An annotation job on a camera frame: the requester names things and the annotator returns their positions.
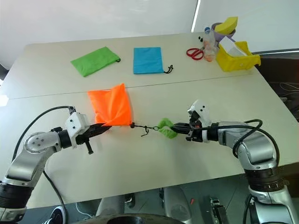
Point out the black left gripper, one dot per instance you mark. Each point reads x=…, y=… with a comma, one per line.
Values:
x=88, y=145

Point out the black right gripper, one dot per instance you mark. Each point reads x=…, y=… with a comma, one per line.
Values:
x=195, y=135

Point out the green fuzzy loop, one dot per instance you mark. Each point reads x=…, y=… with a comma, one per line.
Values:
x=167, y=135

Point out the orange fabric pouch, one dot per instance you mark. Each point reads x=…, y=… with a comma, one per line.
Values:
x=112, y=107

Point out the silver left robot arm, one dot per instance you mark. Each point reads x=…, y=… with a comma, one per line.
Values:
x=35, y=142

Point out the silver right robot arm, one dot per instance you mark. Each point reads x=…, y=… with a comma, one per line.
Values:
x=254, y=144

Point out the dark rounded robot base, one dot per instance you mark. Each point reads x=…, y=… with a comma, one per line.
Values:
x=137, y=219

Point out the green fabric pouch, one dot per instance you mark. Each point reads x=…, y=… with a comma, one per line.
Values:
x=94, y=61

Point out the blue fabric pouch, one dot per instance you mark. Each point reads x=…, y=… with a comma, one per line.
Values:
x=147, y=60

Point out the small red floor object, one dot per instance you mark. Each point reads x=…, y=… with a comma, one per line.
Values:
x=192, y=200

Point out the clear plastic bottle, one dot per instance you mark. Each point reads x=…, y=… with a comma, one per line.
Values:
x=210, y=44

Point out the white box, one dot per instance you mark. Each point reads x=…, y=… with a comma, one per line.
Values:
x=231, y=47

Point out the black and white shoe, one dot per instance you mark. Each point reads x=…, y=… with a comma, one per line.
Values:
x=56, y=215

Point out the white block at table edge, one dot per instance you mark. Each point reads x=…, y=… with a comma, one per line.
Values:
x=3, y=100

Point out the purple plastic bowl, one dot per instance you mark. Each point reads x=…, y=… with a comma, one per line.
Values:
x=223, y=36

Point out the yellow sponge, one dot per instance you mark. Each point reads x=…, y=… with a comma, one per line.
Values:
x=227, y=25

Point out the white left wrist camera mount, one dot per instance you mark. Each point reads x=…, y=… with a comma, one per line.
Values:
x=74, y=122

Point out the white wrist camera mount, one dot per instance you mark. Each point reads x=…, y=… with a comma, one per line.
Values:
x=203, y=114
x=74, y=122

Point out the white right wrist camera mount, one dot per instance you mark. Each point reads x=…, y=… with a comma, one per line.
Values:
x=203, y=114

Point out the black metal bracket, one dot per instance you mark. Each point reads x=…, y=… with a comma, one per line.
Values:
x=217, y=210

